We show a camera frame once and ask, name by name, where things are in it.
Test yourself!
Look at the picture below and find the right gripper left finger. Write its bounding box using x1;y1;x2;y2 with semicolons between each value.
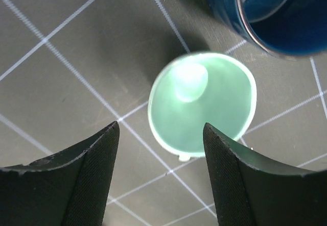
1;121;120;225

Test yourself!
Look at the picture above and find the mint green plastic cup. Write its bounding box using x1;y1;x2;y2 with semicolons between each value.
148;52;257;162

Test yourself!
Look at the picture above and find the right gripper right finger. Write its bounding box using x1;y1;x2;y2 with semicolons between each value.
203;123;326;225

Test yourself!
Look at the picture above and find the dark blue mug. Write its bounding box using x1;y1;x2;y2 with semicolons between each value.
206;0;326;59

